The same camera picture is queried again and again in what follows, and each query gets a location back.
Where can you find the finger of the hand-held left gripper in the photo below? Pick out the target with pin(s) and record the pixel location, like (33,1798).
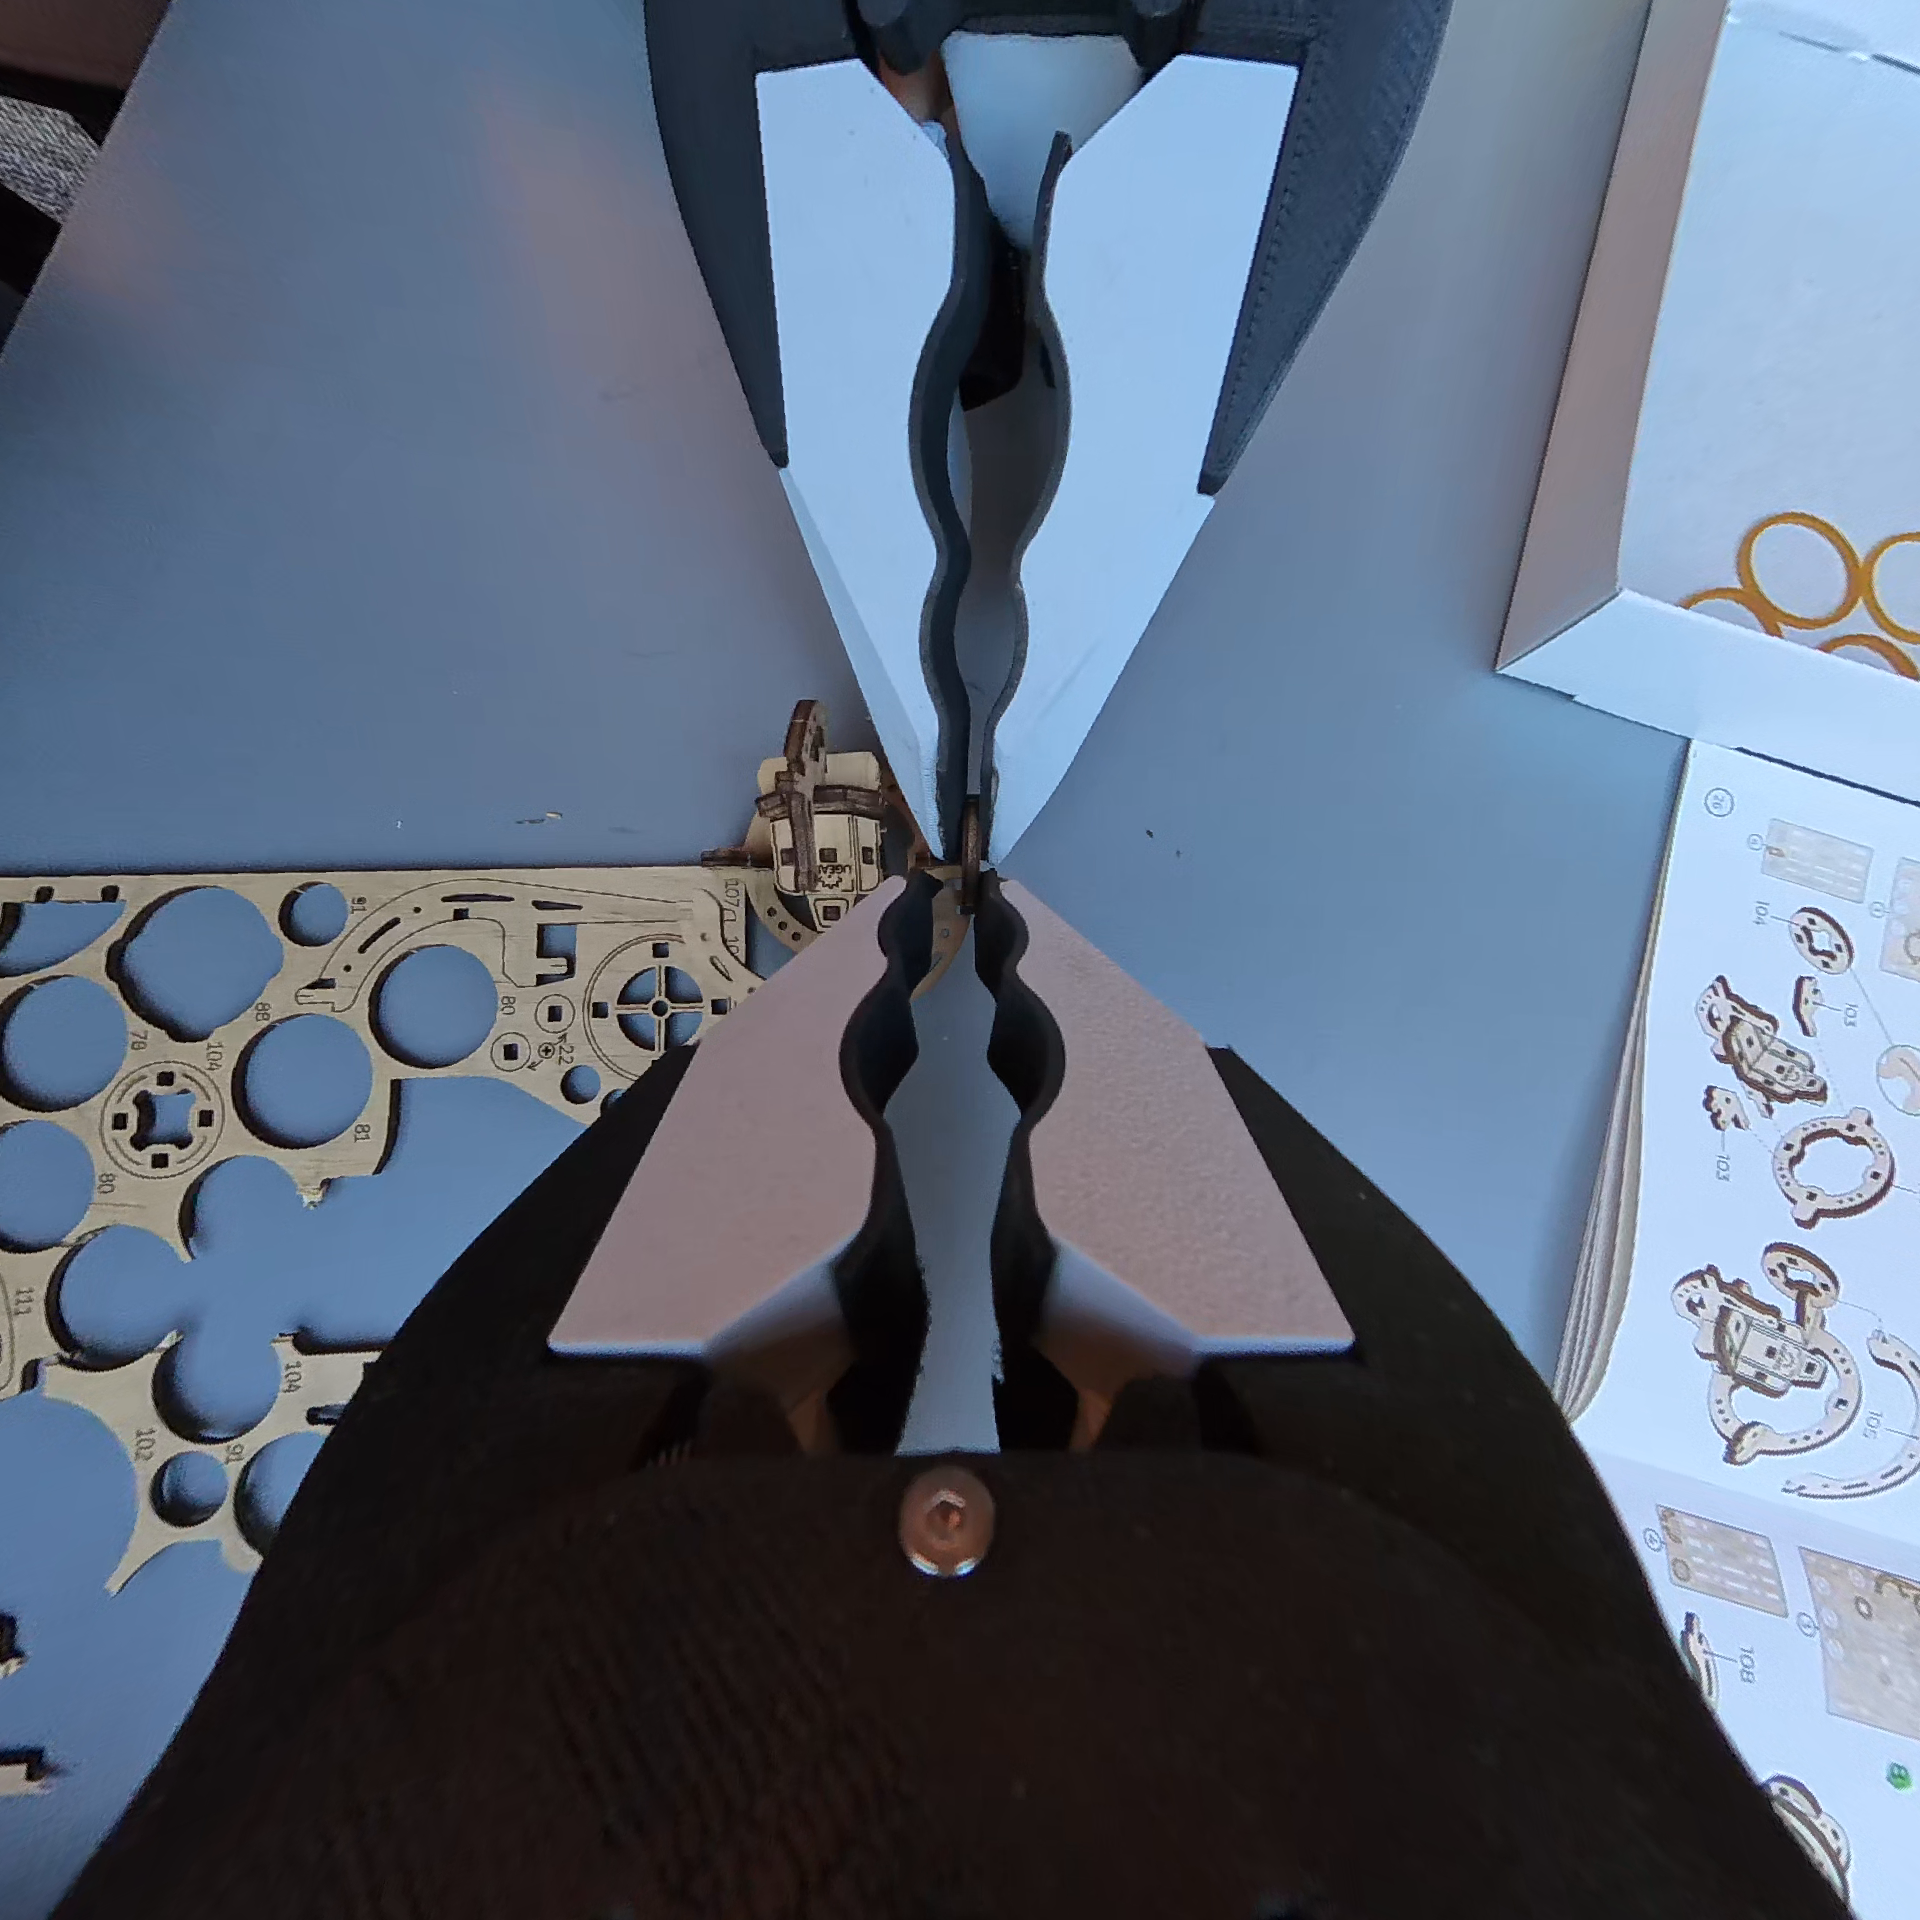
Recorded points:
(839,300)
(1185,300)

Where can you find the wooden robot figure model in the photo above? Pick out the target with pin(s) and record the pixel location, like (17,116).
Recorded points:
(819,840)

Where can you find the grey woven fabric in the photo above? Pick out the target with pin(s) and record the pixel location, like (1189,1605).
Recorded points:
(59,143)

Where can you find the white cardboard box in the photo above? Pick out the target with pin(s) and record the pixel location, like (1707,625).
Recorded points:
(1681,669)

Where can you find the group of yellow rubber bands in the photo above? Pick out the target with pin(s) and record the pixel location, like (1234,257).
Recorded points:
(1800,519)

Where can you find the white instruction booklet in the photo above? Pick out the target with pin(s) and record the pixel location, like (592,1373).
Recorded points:
(1769,1172)

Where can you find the plywood parts sheet with cutouts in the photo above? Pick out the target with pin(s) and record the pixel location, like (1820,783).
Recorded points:
(629,901)

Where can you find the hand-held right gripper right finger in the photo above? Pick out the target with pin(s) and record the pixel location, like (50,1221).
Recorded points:
(1185,1200)

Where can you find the curved wooden arc part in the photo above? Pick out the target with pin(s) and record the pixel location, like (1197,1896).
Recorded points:
(948,921)

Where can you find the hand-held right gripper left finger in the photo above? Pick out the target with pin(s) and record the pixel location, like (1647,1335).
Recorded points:
(720,1200)

